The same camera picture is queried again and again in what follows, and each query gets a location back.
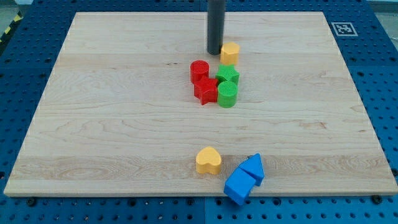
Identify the yellow hexagon block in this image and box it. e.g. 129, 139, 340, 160
220, 42, 240, 65

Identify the yellow heart block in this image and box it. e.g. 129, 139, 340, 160
195, 146, 222, 175

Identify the red star block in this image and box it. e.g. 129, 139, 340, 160
193, 77, 218, 105

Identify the green cylinder block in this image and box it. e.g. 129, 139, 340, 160
218, 81, 238, 108

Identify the red cylinder block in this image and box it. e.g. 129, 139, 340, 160
190, 60, 210, 83

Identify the green star block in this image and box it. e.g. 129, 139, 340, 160
215, 64, 240, 85

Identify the wooden board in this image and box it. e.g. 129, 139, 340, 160
4, 12, 397, 197

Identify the blue triangle block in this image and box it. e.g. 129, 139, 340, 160
239, 153, 265, 187

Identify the blue cube block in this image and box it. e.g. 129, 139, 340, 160
224, 167, 256, 205

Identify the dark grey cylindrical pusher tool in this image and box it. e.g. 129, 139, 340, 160
207, 0, 226, 55

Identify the white fiducial marker tag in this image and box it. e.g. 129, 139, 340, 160
331, 22, 358, 37

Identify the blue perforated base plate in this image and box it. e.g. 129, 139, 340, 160
1, 0, 397, 223

